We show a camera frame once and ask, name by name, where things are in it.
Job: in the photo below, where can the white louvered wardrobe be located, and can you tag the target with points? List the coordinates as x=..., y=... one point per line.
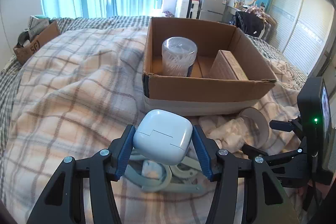
x=302, y=30

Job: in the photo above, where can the clear cotton swab jar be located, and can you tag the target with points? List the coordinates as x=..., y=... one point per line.
x=178, y=56

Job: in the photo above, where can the small cardboard box of items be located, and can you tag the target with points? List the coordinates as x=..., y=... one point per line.
x=40, y=30

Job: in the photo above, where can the white tape roll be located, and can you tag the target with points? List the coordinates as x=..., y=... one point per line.
x=260, y=123

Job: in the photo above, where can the white suitcase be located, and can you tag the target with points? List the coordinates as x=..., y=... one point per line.
x=186, y=9

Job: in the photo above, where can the grey checked bed sheet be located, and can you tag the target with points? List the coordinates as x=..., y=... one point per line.
x=290, y=76

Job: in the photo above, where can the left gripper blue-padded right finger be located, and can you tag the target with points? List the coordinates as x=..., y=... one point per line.
x=265, y=200

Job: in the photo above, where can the person's right hand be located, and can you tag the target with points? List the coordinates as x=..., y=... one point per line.
x=323, y=189

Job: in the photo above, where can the white earbuds case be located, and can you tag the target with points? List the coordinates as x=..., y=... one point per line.
x=163, y=137

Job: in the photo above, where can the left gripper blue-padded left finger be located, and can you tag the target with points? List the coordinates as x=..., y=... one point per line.
x=62, y=199

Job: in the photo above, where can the white socks bundle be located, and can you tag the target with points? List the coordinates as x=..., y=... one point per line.
x=228, y=134

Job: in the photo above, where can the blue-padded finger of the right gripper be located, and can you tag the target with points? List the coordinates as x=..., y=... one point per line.
x=252, y=152
x=293, y=125

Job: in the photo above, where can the silver mini fridge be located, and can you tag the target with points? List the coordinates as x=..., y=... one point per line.
x=212, y=10

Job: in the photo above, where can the large open cardboard box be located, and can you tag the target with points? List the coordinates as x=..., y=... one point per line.
x=199, y=94

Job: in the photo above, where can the blue tissue pack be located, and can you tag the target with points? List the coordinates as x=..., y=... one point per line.
x=152, y=169

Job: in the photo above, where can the black jacket on chair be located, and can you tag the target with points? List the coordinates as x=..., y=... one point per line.
x=250, y=24

